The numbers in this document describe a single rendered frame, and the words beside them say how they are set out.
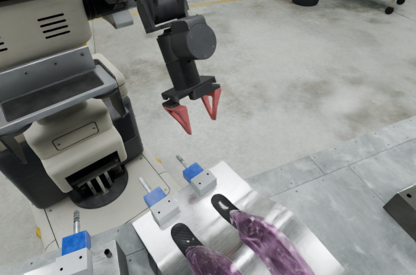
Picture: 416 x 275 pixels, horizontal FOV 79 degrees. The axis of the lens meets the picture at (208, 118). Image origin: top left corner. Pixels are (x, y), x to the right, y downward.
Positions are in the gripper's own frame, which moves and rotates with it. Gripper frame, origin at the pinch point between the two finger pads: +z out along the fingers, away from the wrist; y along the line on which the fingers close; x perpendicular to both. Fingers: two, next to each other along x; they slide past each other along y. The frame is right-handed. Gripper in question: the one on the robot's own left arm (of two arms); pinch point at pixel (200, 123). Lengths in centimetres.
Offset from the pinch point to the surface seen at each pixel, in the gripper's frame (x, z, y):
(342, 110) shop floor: 57, 83, 159
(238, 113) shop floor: 105, 60, 92
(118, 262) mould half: -3.5, 13.6, -26.9
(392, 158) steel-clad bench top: -20, 31, 45
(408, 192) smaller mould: -28.2, 27.9, 29.5
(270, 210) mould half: -13.4, 18.9, 1.6
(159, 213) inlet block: -0.3, 12.8, -16.3
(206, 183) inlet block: -1.0, 13.1, -4.2
